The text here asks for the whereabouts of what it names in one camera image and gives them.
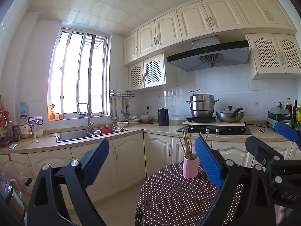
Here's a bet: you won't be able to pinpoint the lattice door left cabinet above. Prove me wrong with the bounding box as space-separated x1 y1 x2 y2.
128 53 178 91

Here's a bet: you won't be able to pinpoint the steel wok with lid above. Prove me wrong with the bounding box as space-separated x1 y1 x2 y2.
216 106 244 122

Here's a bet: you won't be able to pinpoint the lattice door cabinet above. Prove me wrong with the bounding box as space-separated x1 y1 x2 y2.
245 33 300 80
128 53 178 91

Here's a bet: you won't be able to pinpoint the orange bottle on windowsill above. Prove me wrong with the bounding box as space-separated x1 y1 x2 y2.
49 104 55 120

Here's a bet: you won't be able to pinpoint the cream cabinets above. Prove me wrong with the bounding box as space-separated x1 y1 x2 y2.
123 0 296 65
1 127 300 202

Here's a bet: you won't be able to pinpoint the stacked white bowls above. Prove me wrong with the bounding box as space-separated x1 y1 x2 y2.
140 115 152 123

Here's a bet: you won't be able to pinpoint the grey range hood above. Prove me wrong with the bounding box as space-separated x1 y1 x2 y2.
166 40 250 72

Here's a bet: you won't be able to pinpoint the black induction plate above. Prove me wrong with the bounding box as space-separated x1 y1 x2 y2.
187 116 215 123

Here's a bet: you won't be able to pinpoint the red dish in sink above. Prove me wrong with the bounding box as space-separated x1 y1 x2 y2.
100 127 114 135

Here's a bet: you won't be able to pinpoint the hanging ladle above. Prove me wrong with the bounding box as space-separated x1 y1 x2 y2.
110 97 117 120

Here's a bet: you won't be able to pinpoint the window with metal frame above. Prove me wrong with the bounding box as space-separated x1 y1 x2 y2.
47 28 110 121

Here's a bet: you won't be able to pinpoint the wooden chopstick one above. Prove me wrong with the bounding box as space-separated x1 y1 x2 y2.
183 131 192 160

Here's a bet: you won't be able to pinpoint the green electric cooker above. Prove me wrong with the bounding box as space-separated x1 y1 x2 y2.
267 107 292 128

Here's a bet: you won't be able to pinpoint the person right hand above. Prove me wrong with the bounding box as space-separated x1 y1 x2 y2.
276 206 286 225

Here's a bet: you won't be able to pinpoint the steel kitchen sink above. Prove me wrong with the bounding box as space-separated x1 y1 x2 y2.
55 125 127 143

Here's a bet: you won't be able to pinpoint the black gas stove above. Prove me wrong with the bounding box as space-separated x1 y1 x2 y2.
176 124 251 136

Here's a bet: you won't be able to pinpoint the pink chopstick cup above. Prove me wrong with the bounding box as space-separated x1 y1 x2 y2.
183 155 199 178

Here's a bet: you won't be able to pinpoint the white bowl by sink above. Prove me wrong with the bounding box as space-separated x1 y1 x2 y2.
116 121 128 128

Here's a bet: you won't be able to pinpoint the brown polka dot tablecloth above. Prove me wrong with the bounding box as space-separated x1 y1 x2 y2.
135 161 246 226

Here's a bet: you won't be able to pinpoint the stainless steel steamer pot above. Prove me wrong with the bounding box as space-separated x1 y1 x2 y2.
186 89 219 118

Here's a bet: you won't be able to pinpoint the cream lower cabinets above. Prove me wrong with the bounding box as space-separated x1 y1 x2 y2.
1 127 300 202

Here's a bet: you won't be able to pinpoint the phone on stand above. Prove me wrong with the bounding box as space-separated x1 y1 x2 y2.
27 116 43 125

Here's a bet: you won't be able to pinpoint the green oil bottle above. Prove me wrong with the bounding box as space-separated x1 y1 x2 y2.
295 104 301 130

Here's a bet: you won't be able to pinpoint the lattice door right cabinet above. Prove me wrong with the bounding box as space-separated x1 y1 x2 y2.
245 33 300 80

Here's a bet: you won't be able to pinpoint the cream upper cabinets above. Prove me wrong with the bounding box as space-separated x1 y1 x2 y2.
123 0 296 65

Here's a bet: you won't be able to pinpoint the wall utensil rack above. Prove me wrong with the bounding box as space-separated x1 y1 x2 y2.
109 90 136 97

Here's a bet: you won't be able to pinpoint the dark sauce bottle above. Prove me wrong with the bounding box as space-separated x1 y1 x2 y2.
291 100 297 129

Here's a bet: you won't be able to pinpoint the chrome sink faucet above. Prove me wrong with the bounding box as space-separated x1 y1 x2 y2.
77 102 94 133

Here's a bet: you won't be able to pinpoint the dark blue kettle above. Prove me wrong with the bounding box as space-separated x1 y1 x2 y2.
158 108 169 126

